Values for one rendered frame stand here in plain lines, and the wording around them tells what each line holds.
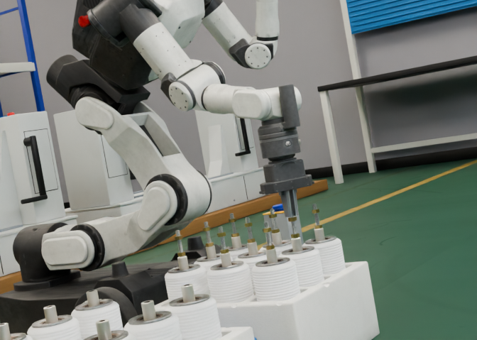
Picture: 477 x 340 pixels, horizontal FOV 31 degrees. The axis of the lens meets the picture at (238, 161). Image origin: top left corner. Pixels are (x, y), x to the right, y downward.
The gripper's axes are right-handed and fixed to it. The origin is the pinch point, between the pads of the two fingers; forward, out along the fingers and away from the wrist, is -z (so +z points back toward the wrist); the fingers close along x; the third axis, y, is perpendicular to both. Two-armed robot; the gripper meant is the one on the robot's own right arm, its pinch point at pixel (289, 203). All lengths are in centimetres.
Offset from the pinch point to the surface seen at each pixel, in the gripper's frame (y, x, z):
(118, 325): 9.4, 45.7, -15.5
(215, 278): -0.4, 20.6, -12.7
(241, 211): -318, -119, -33
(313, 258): 4.6, -1.2, -12.7
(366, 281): -3.4, -18.1, -22.6
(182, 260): -11.5, 23.8, -8.7
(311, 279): 4.8, 0.1, -17.1
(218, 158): -354, -125, 1
